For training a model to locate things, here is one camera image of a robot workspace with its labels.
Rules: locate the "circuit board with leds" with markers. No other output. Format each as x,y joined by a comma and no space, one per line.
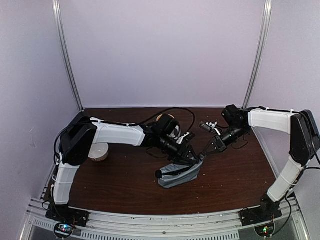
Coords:
63,230
265,230

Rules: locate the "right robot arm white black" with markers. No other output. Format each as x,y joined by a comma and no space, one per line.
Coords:
282,133

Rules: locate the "aluminium frame post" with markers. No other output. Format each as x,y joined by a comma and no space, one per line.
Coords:
264,30
65,53

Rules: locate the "front aluminium rail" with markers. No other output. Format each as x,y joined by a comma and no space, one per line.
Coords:
223,225

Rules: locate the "white ceramic bowl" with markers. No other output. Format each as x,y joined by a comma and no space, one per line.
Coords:
99,152

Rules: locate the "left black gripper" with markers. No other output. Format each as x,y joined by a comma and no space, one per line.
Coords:
183,156

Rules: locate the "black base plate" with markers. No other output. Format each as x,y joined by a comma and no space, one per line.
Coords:
75,217
257,215

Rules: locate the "grey zipper pouch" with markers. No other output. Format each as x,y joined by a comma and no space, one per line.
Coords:
176,174

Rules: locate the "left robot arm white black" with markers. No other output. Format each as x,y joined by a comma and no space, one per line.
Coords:
88,137

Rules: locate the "right circuit board with leds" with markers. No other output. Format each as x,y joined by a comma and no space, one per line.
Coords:
265,230

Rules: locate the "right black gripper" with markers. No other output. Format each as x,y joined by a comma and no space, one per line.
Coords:
219,144

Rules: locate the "left circuit board with leds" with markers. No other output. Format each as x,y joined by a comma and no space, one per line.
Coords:
63,230

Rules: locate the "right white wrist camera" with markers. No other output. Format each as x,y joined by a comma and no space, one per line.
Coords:
210,127

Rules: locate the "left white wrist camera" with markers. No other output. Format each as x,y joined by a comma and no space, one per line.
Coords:
185,138

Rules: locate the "floral ceramic mug yellow inside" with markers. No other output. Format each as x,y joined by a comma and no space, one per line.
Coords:
167,125

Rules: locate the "right aluminium frame post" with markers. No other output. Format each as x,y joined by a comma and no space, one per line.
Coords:
264,30

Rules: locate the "left aluminium frame post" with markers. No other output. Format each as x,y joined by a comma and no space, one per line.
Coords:
65,53

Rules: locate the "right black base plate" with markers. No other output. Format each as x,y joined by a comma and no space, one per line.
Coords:
257,215

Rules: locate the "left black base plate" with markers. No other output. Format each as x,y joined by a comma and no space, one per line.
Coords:
75,217

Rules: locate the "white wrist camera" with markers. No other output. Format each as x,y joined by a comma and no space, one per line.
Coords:
210,127
185,138

